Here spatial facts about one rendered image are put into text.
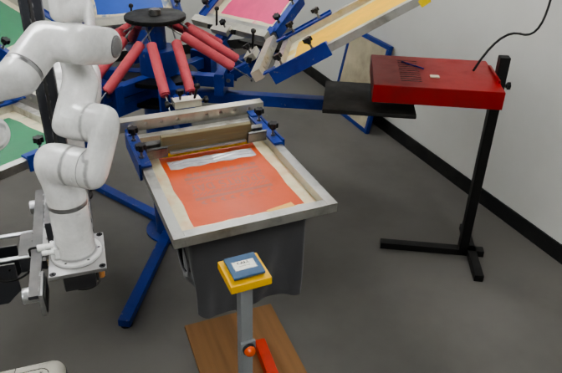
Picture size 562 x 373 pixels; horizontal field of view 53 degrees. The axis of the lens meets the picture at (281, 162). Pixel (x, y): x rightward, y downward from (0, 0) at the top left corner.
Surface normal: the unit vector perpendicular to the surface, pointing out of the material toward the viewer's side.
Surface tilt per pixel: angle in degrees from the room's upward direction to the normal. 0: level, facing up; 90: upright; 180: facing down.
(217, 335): 0
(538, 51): 90
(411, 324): 0
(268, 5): 32
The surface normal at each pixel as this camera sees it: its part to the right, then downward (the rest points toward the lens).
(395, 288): 0.02, -0.88
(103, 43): 0.96, 0.09
